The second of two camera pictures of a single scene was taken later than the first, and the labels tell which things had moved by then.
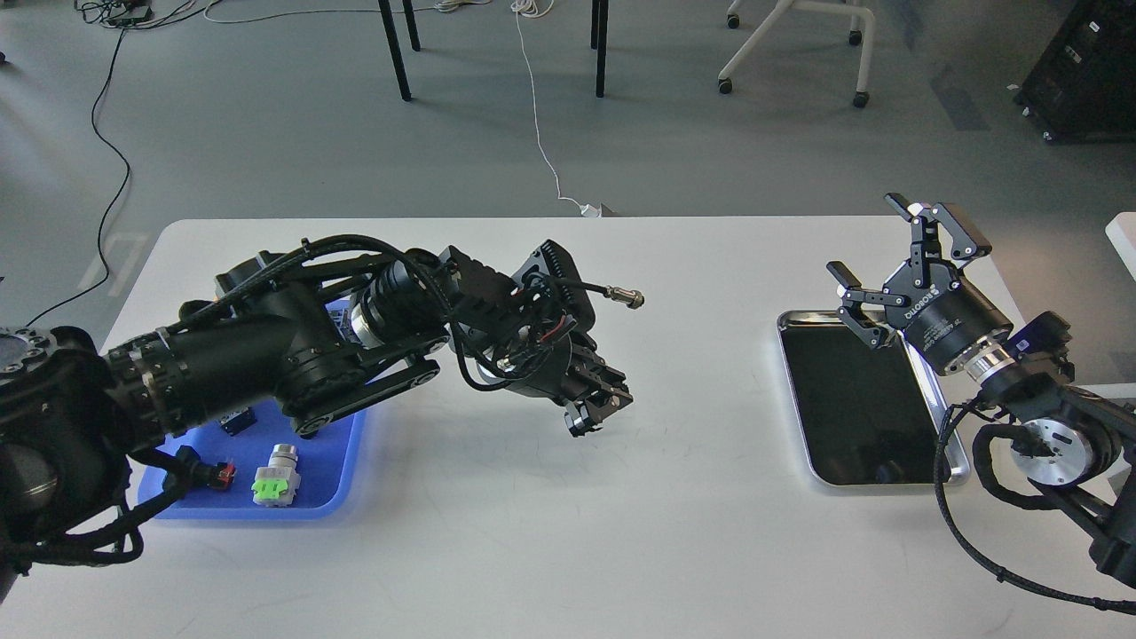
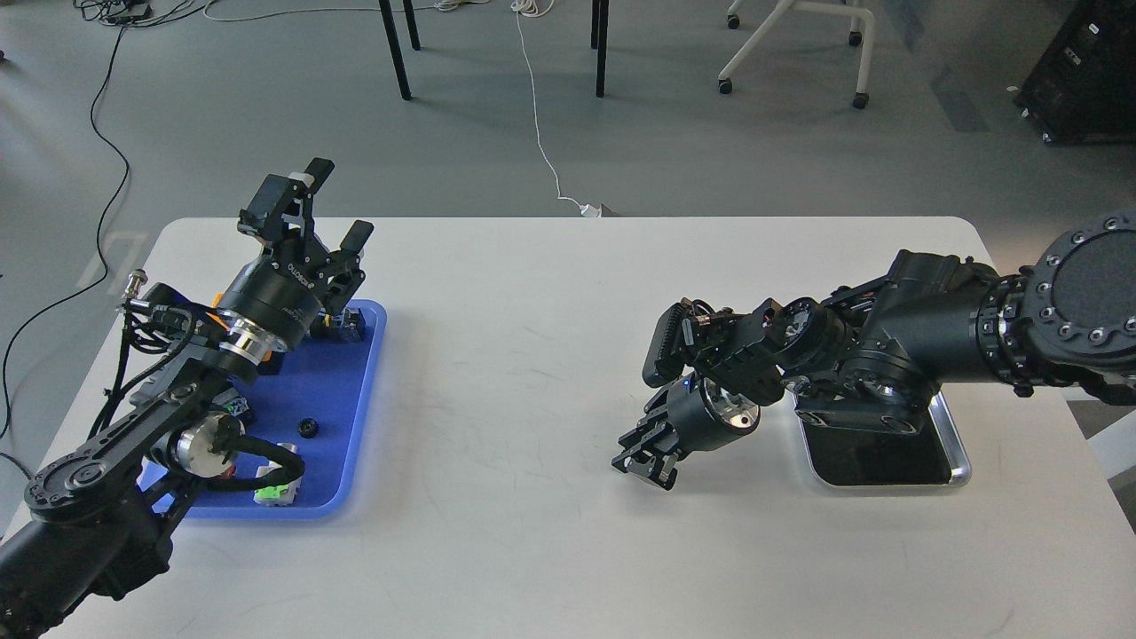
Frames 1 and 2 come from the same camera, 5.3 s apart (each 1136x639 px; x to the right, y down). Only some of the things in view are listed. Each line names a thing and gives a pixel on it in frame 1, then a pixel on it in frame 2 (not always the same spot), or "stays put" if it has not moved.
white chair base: (861, 98) stays put
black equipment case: (1083, 87) stays put
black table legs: (599, 36) stays put
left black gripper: (565, 367) -> (274, 298)
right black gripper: (943, 319) -> (704, 413)
